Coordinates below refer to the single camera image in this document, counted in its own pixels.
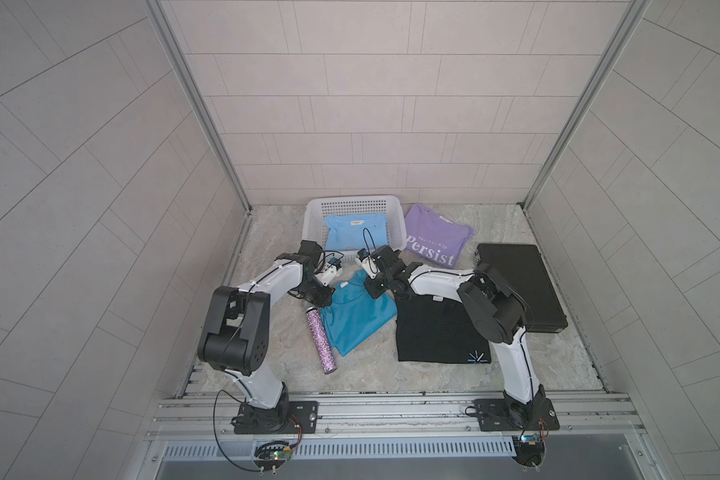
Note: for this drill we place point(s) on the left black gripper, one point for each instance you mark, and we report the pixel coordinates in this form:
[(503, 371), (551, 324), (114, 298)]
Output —
[(320, 293)]

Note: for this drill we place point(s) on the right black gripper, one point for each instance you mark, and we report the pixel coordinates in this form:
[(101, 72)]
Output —
[(378, 285)]

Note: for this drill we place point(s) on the light blue t-shirt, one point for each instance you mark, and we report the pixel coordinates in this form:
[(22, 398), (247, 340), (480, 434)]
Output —
[(356, 231)]

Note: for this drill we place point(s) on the teal t-shirt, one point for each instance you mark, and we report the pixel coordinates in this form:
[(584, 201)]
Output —
[(353, 315)]

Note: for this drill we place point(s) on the purple Persist t-shirt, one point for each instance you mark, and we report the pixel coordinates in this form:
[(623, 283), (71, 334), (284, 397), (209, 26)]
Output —
[(434, 237)]

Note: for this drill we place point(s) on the black t-shirt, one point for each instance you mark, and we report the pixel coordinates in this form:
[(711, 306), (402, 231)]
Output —
[(432, 329)]

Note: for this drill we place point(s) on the white plastic laundry basket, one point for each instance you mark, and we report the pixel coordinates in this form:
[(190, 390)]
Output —
[(317, 210)]

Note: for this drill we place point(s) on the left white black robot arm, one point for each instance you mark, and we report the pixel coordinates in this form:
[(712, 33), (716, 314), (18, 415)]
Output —
[(235, 341)]

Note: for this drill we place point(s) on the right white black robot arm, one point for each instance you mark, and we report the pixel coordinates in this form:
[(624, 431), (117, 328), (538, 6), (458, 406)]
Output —
[(498, 314)]

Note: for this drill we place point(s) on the purple glitter microphone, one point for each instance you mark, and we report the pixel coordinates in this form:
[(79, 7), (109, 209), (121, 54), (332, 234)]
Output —
[(321, 340)]

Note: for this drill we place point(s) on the black hard case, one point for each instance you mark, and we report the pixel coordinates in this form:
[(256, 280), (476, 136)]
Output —
[(522, 266)]

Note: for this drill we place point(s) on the left circuit board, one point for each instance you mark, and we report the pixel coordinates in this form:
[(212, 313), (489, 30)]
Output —
[(272, 455)]

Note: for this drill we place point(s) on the circuit board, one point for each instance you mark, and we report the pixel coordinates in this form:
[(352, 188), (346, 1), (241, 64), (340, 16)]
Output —
[(529, 450), (272, 455)]

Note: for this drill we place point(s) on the right circuit board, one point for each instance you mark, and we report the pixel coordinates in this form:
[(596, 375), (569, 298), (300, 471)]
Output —
[(529, 450)]

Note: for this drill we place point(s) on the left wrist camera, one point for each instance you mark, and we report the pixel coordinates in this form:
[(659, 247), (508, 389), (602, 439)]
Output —
[(331, 269)]

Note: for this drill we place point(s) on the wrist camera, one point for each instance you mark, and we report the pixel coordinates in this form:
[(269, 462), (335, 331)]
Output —
[(331, 269), (367, 263)]

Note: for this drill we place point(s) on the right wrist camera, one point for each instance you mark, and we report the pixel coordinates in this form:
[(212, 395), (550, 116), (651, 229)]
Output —
[(367, 263)]

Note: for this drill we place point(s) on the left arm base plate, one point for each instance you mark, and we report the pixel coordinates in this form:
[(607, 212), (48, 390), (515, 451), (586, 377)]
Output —
[(284, 418)]

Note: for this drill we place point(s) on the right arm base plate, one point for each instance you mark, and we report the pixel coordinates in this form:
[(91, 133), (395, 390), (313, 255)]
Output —
[(510, 415)]

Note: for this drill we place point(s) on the aluminium frame rail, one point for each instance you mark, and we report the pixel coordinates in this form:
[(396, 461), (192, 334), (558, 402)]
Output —
[(342, 415)]

